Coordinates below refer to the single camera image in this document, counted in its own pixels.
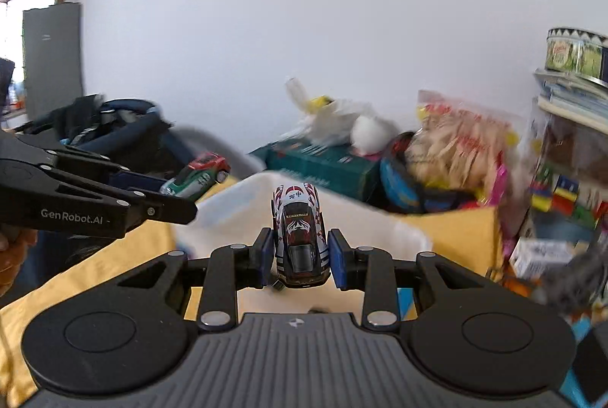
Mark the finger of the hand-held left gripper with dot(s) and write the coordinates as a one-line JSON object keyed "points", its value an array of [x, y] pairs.
{"points": [[161, 210], [137, 183]]}

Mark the small white box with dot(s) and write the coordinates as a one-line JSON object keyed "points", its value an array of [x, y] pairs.
{"points": [[536, 257]]}

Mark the white red black toy car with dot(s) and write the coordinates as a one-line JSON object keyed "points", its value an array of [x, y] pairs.
{"points": [[299, 237]]}

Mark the round printed tin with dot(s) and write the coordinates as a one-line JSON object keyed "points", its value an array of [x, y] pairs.
{"points": [[577, 54]]}

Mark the white plastic storage bin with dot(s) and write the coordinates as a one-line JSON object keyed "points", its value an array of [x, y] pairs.
{"points": [[380, 227]]}

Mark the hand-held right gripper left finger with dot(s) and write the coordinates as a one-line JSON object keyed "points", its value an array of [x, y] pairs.
{"points": [[266, 258]]}

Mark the clear plastic box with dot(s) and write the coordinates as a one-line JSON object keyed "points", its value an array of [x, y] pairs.
{"points": [[570, 142]]}

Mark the dark green packet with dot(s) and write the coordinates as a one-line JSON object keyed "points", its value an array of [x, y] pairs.
{"points": [[332, 170]]}

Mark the grey upright panel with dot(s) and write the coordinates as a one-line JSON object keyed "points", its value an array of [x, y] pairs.
{"points": [[53, 61]]}

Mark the dark blue stroller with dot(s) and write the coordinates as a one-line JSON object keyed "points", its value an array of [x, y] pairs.
{"points": [[133, 127]]}

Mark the stack of books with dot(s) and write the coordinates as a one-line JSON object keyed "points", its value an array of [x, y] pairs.
{"points": [[570, 96]]}

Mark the clear bag of snacks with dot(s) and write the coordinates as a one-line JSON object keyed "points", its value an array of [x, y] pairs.
{"points": [[456, 142]]}

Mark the blue helmet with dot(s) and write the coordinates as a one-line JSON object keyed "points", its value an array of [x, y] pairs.
{"points": [[396, 184]]}

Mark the person's left hand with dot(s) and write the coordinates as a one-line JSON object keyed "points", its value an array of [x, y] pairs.
{"points": [[16, 263]]}

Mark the green red toy car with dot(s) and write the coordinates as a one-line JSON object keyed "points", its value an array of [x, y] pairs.
{"points": [[199, 174]]}

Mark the yellow cloth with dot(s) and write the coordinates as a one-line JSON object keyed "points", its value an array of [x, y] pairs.
{"points": [[456, 230]]}

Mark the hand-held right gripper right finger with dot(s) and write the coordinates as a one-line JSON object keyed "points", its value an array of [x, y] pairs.
{"points": [[338, 260]]}

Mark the tub of coloured blocks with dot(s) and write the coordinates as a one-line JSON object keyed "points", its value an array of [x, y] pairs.
{"points": [[560, 194]]}

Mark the white plastic bag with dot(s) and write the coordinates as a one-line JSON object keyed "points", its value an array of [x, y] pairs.
{"points": [[327, 113]]}

